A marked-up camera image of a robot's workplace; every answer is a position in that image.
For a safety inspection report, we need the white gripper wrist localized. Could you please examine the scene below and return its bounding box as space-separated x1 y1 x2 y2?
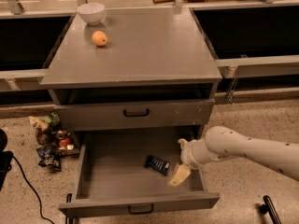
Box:
168 138 215 187

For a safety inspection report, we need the dark blue rxbar wrapper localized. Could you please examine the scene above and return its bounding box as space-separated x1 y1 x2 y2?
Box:
145 156 170 176

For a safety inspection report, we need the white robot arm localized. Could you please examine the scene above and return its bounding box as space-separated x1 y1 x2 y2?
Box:
168 126 299 187

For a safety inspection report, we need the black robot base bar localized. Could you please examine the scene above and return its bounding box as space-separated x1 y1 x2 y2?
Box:
259 195 282 224

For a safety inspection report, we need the open grey middle drawer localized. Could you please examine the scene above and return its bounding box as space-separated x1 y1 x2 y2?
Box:
59 127 220 218

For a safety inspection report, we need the grey drawer cabinet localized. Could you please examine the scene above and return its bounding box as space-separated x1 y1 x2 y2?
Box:
40 6 223 135

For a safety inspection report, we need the closed grey top drawer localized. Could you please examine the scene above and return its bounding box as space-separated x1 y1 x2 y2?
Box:
55 99 214 131

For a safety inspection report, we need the red soda can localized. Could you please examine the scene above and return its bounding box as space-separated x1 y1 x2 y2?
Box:
56 130 71 148

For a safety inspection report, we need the pile of snack packages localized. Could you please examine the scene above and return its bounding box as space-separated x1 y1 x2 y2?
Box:
29 112 80 157

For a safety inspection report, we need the dark blue chip bag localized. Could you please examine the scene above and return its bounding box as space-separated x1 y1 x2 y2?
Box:
36 147 61 171

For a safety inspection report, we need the orange fruit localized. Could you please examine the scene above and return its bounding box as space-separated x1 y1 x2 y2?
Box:
92 31 107 47

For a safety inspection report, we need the white ceramic bowl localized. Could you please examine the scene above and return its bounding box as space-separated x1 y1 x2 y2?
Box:
77 3 106 25

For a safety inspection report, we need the black device at left edge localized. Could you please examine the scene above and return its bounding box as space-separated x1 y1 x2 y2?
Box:
0 129 13 190

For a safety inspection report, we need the black middle drawer handle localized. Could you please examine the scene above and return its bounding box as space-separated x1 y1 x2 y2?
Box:
127 203 154 215

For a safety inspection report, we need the black drawer handle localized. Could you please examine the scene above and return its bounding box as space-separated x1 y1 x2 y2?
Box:
123 108 150 118
127 203 154 215

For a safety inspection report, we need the black top drawer handle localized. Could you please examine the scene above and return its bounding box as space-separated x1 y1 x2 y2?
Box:
123 108 150 118

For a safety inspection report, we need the black power cable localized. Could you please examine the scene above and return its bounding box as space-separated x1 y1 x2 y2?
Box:
12 154 56 224

